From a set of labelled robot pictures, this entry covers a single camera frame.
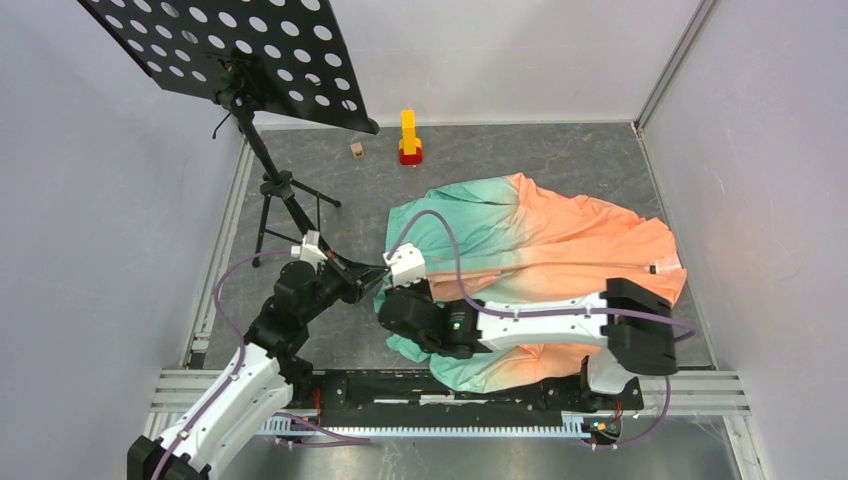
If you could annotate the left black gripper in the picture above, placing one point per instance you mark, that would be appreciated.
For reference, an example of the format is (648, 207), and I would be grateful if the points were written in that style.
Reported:
(360, 275)

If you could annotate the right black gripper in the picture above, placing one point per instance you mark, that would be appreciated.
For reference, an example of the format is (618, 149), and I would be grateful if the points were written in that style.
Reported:
(418, 283)

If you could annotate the green and orange jacket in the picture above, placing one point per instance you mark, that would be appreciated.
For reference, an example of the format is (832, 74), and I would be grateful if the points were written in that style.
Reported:
(509, 234)

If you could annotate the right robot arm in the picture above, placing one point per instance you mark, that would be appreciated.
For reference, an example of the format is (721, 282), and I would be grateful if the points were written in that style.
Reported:
(488, 341)

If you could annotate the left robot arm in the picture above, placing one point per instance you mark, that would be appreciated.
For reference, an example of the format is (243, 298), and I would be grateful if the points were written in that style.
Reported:
(263, 377)

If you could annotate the small wooden cube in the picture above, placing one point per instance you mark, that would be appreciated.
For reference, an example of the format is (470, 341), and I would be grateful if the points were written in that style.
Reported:
(357, 150)

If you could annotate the red cylinder block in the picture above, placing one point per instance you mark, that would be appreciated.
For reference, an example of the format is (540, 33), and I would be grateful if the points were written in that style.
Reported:
(410, 159)

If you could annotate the yellow block tower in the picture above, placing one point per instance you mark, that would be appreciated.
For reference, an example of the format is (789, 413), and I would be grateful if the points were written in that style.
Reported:
(409, 142)

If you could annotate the black perforated music stand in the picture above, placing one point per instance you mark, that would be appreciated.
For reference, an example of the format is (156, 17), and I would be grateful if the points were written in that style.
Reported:
(282, 57)

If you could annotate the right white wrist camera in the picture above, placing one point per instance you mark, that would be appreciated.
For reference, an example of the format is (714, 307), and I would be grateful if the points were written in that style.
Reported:
(406, 266)

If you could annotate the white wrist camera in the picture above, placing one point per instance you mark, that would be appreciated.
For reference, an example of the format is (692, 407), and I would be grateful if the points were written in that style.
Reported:
(406, 266)
(309, 250)

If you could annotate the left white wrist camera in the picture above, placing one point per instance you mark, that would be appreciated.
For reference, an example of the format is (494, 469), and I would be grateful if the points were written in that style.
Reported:
(309, 250)

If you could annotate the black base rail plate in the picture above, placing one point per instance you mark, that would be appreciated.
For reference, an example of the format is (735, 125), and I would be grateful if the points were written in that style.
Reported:
(414, 398)

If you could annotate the white toothed cable duct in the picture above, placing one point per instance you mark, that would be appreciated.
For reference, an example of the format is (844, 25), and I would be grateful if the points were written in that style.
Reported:
(570, 427)

